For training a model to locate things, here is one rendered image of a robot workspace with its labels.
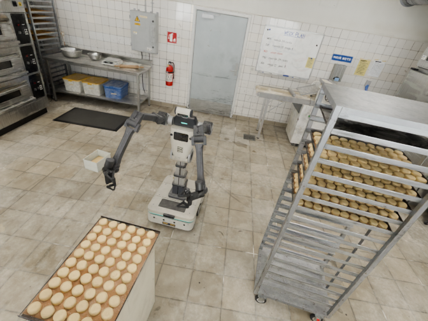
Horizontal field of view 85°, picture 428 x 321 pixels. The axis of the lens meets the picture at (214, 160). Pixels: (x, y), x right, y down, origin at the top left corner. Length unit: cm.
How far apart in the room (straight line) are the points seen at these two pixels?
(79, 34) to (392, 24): 607
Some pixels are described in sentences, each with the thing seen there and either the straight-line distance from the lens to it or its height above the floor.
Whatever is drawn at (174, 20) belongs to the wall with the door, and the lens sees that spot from 538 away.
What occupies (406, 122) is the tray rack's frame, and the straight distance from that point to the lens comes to 138.
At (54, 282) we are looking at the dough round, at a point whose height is 92.
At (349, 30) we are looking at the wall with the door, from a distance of 557.
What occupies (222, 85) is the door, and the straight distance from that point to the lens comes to 544.
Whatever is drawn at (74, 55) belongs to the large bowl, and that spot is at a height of 95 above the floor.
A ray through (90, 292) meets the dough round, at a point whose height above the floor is 92.
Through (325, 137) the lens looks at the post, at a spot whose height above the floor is 165.
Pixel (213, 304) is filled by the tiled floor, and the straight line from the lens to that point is 237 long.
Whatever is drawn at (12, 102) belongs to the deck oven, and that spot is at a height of 44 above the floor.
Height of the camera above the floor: 212
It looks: 33 degrees down
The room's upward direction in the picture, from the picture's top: 9 degrees clockwise
